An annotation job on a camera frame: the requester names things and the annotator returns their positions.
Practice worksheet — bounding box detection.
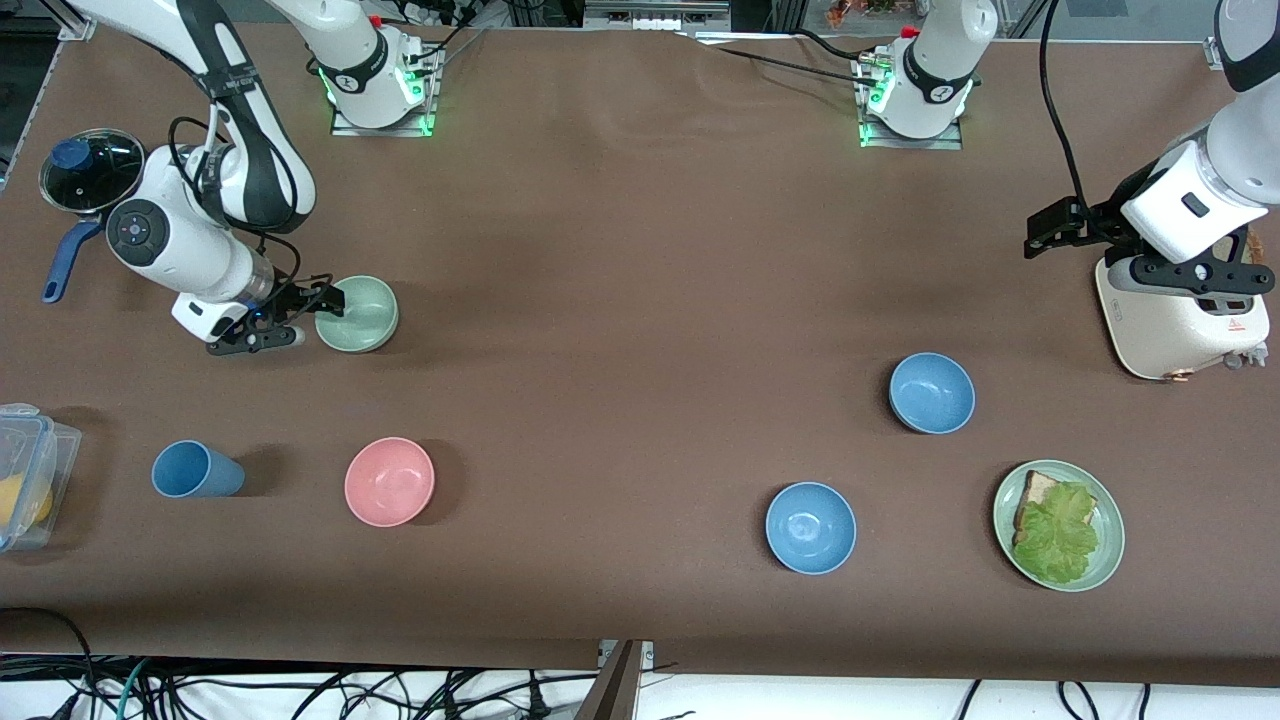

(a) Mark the light green bowl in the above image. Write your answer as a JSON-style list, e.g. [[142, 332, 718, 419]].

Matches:
[[315, 275, 400, 355]]

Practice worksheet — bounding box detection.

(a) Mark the pink bowl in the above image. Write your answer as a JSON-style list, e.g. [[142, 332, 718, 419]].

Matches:
[[344, 437, 437, 528]]

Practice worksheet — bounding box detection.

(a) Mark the blue bowl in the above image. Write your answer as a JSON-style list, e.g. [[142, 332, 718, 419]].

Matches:
[[765, 482, 858, 576], [889, 352, 976, 435]]

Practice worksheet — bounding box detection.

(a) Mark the white toaster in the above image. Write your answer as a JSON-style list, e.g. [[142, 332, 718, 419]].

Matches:
[[1095, 230, 1273, 382]]

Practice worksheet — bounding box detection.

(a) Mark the blue cup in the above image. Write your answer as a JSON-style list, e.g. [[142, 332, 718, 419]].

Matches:
[[151, 440, 246, 499]]

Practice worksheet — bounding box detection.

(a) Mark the glass lid with blue knob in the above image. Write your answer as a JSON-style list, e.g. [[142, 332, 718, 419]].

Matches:
[[41, 129, 145, 215]]

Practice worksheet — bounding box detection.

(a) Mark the clear plastic food container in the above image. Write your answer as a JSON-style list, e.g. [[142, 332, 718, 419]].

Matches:
[[0, 403, 83, 553]]

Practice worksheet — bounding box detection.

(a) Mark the yellow fruit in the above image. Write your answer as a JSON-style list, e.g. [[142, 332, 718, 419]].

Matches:
[[0, 475, 54, 527]]

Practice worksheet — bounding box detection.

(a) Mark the bread slice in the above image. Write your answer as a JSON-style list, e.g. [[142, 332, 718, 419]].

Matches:
[[1013, 470, 1098, 546]]

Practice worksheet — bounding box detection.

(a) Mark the green lettuce leaf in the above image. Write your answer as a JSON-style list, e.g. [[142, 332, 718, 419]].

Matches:
[[1012, 482, 1100, 586]]

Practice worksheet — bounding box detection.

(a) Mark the brown table cover sheet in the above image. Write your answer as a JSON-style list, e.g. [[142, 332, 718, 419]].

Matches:
[[0, 22, 1280, 691]]

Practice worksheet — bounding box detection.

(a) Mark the light green plate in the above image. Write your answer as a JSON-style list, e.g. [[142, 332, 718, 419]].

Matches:
[[993, 460, 1126, 593]]

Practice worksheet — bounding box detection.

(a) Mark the white power strip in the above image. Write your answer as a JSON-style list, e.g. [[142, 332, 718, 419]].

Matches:
[[583, 0, 733, 32]]

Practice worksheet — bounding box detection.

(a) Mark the pot with blue handle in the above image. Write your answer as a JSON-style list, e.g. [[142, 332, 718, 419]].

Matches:
[[39, 127, 147, 304]]

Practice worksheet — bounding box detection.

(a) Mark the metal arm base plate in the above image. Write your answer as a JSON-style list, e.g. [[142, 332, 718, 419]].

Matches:
[[330, 90, 442, 139], [857, 115, 967, 152]]

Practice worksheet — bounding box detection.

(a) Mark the aluminium frame profile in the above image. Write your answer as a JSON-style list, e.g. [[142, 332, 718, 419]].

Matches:
[[52, 0, 101, 43]]

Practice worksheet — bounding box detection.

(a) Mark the teal cable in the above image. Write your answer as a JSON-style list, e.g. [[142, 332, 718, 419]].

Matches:
[[115, 658, 153, 720]]

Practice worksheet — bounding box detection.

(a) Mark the dark camera stand post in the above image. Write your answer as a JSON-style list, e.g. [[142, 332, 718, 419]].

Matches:
[[574, 640, 656, 720]]

